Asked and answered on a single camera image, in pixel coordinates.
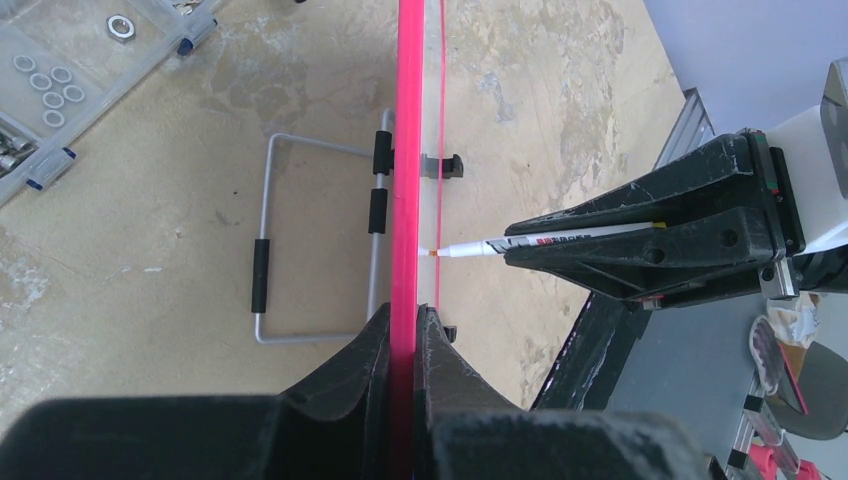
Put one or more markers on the whiteboard wire stand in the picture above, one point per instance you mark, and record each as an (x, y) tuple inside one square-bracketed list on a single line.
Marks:
[(317, 268)]

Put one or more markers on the metal nut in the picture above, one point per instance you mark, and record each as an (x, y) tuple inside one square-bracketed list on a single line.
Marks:
[(120, 28)]

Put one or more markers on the aluminium frame rail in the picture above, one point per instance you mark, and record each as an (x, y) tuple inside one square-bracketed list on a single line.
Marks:
[(692, 129)]

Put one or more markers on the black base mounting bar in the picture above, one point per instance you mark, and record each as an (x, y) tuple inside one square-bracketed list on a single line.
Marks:
[(587, 368)]

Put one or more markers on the plastic bag clutter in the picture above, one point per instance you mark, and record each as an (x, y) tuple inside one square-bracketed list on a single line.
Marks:
[(804, 382)]

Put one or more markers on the red framed whiteboard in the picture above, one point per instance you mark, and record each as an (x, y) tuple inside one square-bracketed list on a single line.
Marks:
[(419, 139)]

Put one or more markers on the clear plastic holder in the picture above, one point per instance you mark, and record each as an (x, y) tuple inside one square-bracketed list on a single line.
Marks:
[(60, 72)]

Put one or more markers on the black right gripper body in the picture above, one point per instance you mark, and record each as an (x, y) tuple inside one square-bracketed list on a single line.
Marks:
[(802, 261)]

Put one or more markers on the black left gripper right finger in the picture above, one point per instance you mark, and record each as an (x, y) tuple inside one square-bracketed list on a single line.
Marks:
[(465, 429)]

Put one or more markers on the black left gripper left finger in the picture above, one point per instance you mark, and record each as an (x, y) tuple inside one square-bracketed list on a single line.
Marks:
[(329, 425)]

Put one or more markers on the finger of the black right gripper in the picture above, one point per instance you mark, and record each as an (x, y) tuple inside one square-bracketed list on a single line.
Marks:
[(705, 259), (662, 195)]

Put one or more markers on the black stop block lower right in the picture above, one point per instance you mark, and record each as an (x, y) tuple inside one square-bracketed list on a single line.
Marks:
[(442, 168)]

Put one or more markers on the red clamp tool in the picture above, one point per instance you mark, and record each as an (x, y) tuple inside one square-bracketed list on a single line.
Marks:
[(761, 448)]

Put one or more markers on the black stop block lower left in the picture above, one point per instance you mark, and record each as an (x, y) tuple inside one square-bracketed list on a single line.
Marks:
[(450, 332)]

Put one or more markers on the black stop block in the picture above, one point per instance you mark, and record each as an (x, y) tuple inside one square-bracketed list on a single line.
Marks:
[(450, 332), (442, 168)]

